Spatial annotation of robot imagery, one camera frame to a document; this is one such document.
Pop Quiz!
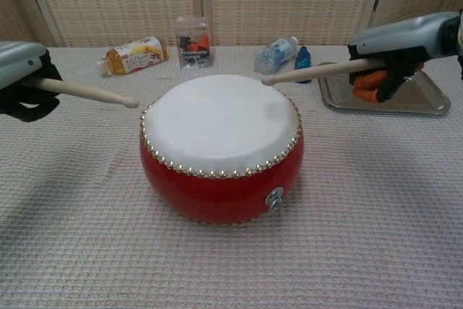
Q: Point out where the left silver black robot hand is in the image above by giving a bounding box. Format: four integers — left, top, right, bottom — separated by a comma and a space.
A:
0, 41, 64, 119

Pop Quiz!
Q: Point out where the right orange-tipped robot hand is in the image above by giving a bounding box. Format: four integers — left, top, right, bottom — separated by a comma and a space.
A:
347, 11, 462, 103

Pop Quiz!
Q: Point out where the wooden drumstick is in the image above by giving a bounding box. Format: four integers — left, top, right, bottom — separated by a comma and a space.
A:
260, 59, 368, 87
38, 76, 140, 109

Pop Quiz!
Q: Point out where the steel rectangular tray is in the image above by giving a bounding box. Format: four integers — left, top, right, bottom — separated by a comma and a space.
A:
317, 62, 451, 117

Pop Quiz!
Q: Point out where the red and white drum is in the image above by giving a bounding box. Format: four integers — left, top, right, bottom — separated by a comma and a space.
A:
139, 74, 303, 227

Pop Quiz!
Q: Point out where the small blue bottle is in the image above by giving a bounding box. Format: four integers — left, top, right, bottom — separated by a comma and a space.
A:
293, 46, 313, 85

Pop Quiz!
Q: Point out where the amber tea bottle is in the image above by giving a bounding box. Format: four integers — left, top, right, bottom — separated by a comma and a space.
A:
95, 35, 169, 77

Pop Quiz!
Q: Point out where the clear water bottle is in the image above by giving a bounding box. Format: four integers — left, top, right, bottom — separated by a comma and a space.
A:
255, 35, 300, 75

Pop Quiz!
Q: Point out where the clear plastic printed box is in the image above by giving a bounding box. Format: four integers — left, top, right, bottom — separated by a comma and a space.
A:
175, 15, 213, 70

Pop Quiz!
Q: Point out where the beige woven tablecloth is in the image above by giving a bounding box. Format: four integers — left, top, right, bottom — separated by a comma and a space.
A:
0, 45, 463, 309

